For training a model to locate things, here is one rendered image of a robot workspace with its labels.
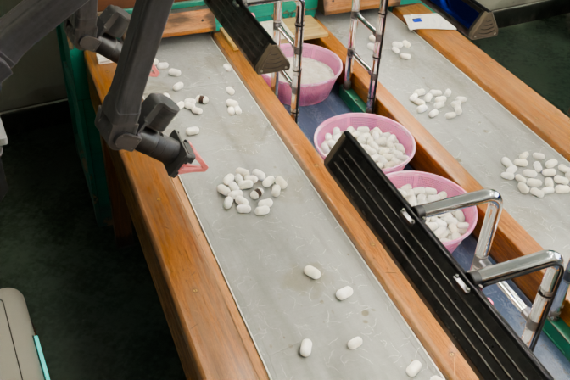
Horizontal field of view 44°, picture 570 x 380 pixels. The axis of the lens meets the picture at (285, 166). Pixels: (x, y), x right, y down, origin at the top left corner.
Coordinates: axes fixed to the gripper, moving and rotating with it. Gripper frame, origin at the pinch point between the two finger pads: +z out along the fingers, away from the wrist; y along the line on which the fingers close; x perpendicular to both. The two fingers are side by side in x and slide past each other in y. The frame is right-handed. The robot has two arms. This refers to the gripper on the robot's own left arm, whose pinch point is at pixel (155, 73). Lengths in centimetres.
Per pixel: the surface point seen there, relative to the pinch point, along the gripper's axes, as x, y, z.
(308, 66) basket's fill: -24, 10, 47
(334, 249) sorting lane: -5, -68, 24
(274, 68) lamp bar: -26.4, -39.9, 0.8
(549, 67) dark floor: -87, 86, 235
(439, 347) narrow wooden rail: -11, -101, 27
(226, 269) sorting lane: 10, -65, 6
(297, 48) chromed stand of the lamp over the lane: -29.8, -18.0, 18.3
